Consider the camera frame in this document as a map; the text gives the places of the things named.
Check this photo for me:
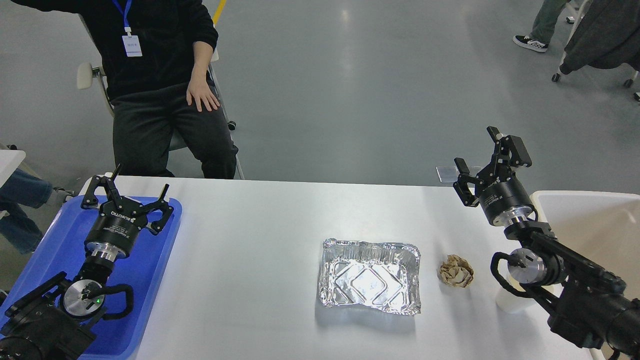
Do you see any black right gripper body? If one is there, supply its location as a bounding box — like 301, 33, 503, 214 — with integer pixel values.
475, 175, 535, 227

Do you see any floor plate left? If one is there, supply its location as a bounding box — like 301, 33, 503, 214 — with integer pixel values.
435, 166, 459, 183

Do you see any person leg with sneaker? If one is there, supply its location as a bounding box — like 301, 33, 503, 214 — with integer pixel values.
512, 0, 569, 53

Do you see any person in blue jeans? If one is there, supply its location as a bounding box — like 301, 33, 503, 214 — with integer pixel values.
0, 168, 75, 255

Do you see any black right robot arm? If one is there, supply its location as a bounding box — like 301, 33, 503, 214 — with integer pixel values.
453, 126, 640, 360

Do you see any white ID badge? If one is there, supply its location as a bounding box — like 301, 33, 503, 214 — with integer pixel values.
122, 33, 143, 58

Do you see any seated person's hand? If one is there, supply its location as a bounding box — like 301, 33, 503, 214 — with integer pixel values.
186, 69, 221, 112

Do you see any white paper cup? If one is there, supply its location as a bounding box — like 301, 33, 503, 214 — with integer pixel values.
495, 265, 537, 313

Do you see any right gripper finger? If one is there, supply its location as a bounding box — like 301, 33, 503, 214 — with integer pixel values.
453, 157, 482, 207
486, 126, 533, 180

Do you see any aluminium foil tray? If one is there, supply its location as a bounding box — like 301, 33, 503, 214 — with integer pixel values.
317, 238, 422, 316

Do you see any seated person in black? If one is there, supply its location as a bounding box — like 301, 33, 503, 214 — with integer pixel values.
18, 0, 238, 180

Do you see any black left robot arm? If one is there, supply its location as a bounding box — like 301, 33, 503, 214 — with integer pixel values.
1, 168, 174, 360

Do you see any chair with dark jacket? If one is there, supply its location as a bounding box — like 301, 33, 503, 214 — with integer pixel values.
551, 0, 640, 88

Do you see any beige plastic bin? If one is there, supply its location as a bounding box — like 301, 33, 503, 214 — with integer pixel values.
529, 190, 640, 360

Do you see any crumpled brown paper ball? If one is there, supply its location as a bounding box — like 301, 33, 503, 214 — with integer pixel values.
438, 254, 474, 289

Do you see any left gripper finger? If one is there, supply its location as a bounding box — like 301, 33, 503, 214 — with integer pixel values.
131, 184, 175, 236
80, 164, 122, 211

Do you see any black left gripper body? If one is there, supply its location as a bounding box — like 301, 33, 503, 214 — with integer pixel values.
84, 196, 151, 259

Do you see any blue plastic tray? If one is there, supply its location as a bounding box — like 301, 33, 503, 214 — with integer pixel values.
1, 197, 182, 360

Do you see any white side table corner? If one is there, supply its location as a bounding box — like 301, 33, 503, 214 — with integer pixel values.
0, 149, 26, 187

